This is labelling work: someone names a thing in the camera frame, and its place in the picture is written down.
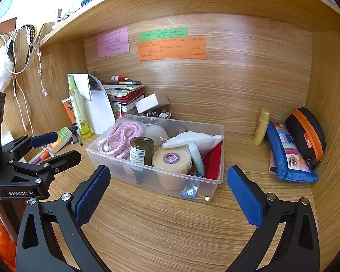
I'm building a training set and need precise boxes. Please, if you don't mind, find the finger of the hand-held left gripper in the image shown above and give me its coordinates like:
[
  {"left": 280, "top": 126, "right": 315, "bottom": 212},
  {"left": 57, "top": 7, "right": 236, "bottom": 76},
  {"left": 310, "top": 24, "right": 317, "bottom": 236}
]
[
  {"left": 1, "top": 131, "right": 59, "bottom": 163},
  {"left": 10, "top": 150, "right": 82, "bottom": 185}
]

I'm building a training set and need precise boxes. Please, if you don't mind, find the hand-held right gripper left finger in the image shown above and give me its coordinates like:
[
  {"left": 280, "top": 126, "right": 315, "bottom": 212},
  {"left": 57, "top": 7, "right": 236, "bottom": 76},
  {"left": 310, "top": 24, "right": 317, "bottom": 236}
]
[{"left": 15, "top": 164, "right": 112, "bottom": 272}]

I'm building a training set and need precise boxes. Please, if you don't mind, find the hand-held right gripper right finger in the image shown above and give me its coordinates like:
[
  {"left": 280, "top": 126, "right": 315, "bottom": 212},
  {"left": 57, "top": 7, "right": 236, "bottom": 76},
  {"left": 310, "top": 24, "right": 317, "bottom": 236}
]
[{"left": 227, "top": 165, "right": 321, "bottom": 272}]

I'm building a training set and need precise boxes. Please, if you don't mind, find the clear plastic storage box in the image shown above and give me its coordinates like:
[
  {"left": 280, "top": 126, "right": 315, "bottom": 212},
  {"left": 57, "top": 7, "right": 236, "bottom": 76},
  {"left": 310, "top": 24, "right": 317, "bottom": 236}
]
[{"left": 85, "top": 114, "right": 225, "bottom": 203}]

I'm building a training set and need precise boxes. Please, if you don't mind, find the blue card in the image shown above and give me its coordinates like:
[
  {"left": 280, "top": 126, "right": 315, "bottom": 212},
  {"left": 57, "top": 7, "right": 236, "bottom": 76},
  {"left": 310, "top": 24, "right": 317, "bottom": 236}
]
[{"left": 180, "top": 185, "right": 200, "bottom": 199}]

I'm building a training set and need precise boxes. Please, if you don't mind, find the light green tube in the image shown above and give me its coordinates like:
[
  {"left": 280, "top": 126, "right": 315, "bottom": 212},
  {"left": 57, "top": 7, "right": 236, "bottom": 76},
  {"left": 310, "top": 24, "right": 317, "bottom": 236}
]
[{"left": 188, "top": 143, "right": 205, "bottom": 176}]

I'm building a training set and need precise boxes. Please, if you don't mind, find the pink rope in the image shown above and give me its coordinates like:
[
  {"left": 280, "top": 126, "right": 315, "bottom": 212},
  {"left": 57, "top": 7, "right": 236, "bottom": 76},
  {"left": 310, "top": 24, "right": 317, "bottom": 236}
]
[{"left": 98, "top": 120, "right": 145, "bottom": 159}]

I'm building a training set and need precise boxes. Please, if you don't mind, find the dark green jar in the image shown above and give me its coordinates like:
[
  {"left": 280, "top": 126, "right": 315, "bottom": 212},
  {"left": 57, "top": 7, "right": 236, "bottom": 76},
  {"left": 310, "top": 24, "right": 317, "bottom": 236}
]
[{"left": 129, "top": 137, "right": 155, "bottom": 166}]

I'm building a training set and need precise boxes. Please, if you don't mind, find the white cloth pouch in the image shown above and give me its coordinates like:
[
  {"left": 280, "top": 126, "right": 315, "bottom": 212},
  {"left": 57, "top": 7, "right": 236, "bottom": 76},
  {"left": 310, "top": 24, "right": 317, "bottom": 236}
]
[{"left": 162, "top": 131, "right": 224, "bottom": 159}]

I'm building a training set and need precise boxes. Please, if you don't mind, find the wooden desktop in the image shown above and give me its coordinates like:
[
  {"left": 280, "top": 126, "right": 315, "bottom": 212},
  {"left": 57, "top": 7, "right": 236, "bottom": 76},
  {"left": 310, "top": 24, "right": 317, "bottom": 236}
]
[{"left": 17, "top": 113, "right": 326, "bottom": 272}]

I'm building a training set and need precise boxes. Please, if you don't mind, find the orange highlighter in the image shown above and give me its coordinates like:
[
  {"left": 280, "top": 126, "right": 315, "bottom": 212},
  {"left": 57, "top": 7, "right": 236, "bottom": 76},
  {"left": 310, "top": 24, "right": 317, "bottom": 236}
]
[{"left": 28, "top": 149, "right": 56, "bottom": 165}]

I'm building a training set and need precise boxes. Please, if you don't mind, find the white orange tube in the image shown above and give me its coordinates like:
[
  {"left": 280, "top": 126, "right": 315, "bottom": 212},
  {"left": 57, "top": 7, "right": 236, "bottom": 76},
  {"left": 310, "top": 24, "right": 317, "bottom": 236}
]
[{"left": 45, "top": 127, "right": 73, "bottom": 152}]

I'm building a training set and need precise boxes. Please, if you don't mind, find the bundle of pens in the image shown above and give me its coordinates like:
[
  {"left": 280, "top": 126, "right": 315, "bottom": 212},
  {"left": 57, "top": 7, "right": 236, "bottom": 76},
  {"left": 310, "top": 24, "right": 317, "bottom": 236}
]
[{"left": 71, "top": 129, "right": 84, "bottom": 146}]

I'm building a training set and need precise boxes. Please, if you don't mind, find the orange standing tube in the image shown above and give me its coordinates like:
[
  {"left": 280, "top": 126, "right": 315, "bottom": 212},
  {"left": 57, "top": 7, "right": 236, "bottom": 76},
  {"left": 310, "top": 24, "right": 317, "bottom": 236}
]
[{"left": 62, "top": 98, "right": 77, "bottom": 125}]

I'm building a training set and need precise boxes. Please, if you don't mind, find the yellow spray bottle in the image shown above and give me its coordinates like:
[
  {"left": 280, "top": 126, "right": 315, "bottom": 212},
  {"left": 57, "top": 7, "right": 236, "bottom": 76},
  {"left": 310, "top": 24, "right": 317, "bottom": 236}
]
[{"left": 67, "top": 74, "right": 93, "bottom": 139}]

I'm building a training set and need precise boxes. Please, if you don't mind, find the pink flat case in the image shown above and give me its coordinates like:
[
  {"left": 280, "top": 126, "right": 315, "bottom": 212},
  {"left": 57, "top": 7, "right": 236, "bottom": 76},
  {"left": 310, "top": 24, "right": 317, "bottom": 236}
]
[{"left": 269, "top": 147, "right": 278, "bottom": 175}]

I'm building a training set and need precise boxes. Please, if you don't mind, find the red cloth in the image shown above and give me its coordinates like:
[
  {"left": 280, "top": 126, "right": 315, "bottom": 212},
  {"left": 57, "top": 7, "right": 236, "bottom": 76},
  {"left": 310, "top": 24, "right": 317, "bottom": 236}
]
[{"left": 202, "top": 140, "right": 224, "bottom": 180}]

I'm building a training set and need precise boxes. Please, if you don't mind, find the white paper booklet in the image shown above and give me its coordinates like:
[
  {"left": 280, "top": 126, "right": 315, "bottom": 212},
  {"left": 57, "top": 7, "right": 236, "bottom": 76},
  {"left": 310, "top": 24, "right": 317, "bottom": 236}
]
[{"left": 73, "top": 74, "right": 116, "bottom": 134}]

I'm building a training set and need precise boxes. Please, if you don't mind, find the blue patchwork pencil case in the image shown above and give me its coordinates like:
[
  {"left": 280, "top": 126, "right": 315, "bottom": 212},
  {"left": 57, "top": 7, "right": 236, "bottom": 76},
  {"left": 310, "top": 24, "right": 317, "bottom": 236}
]
[{"left": 265, "top": 122, "right": 319, "bottom": 183}]

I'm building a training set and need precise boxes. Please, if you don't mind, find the yellow lotion bottle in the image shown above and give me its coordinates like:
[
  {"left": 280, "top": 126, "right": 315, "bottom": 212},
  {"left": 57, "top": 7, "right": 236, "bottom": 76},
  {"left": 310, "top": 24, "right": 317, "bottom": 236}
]
[{"left": 254, "top": 108, "right": 271, "bottom": 146}]

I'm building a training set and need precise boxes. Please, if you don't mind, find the fruit print book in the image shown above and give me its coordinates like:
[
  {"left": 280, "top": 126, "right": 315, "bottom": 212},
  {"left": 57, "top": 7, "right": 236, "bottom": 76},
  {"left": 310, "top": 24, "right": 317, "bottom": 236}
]
[{"left": 112, "top": 101, "right": 136, "bottom": 119}]

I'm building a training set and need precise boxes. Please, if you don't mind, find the yellow lidded tub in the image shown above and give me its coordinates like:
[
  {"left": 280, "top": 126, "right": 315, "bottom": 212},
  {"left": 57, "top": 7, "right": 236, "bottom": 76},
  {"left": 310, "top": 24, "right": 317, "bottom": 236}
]
[{"left": 152, "top": 146, "right": 193, "bottom": 191}]

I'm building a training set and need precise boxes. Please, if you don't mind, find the clear round container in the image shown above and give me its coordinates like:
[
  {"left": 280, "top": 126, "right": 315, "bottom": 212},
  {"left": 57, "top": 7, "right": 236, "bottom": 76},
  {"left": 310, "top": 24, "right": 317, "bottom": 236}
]
[{"left": 144, "top": 125, "right": 168, "bottom": 145}]

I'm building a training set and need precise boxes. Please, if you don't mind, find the black orange zip case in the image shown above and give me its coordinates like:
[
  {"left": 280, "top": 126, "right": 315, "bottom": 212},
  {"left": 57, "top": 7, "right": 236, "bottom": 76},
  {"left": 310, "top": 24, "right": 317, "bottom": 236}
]
[{"left": 285, "top": 107, "right": 326, "bottom": 168}]

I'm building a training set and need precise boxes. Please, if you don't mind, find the stack of books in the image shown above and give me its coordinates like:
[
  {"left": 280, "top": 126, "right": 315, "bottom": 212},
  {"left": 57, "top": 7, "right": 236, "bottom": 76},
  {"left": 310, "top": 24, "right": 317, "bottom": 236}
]
[{"left": 102, "top": 79, "right": 146, "bottom": 111}]

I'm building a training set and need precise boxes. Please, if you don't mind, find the white cardboard box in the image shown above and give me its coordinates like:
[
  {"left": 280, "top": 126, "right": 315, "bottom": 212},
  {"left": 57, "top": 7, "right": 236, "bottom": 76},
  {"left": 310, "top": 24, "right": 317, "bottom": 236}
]
[{"left": 135, "top": 93, "right": 170, "bottom": 114}]

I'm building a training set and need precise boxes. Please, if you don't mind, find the pile of small trinkets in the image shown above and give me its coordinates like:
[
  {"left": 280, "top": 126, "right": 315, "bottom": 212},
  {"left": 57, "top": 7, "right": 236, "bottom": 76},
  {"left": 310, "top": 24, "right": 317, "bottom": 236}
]
[{"left": 142, "top": 108, "right": 173, "bottom": 119}]

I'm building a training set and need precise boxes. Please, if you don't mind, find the pink paper note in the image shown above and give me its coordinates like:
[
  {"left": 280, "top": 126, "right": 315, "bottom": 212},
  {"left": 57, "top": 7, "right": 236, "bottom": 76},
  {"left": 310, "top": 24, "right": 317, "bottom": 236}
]
[{"left": 98, "top": 27, "right": 130, "bottom": 58}]

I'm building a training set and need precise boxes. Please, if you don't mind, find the green spiral disc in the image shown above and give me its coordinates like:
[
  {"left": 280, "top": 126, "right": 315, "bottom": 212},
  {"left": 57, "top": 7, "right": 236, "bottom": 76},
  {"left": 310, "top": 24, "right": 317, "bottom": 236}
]
[{"left": 0, "top": 0, "right": 15, "bottom": 19}]

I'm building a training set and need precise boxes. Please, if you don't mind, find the orange paper note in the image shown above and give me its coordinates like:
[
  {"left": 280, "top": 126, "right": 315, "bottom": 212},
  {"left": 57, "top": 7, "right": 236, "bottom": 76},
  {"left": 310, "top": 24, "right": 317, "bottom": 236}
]
[{"left": 137, "top": 36, "right": 207, "bottom": 61}]

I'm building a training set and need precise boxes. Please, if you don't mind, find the green paper note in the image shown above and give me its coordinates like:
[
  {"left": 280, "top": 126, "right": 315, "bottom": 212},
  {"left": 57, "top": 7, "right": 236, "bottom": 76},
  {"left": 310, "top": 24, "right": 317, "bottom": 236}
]
[{"left": 140, "top": 28, "right": 188, "bottom": 42}]

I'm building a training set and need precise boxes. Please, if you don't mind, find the wooden shelf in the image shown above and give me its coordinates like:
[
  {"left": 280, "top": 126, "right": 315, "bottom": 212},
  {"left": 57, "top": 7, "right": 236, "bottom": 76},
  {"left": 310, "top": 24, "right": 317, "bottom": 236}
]
[{"left": 40, "top": 0, "right": 340, "bottom": 47}]

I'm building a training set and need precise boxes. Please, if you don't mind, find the white cable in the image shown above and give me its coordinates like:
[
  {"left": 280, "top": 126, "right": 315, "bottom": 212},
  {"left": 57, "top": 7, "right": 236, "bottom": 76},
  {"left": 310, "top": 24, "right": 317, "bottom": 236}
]
[{"left": 6, "top": 28, "right": 32, "bottom": 74}]

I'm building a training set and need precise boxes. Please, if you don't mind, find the pink cord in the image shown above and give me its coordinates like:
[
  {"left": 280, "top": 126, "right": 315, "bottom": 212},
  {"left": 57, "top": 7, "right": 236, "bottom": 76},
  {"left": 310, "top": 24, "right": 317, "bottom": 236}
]
[{"left": 34, "top": 23, "right": 48, "bottom": 97}]

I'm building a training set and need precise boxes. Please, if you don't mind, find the black beaded strap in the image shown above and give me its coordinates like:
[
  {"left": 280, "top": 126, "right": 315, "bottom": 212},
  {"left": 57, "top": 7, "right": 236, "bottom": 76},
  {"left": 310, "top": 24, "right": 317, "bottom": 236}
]
[{"left": 21, "top": 24, "right": 36, "bottom": 54}]

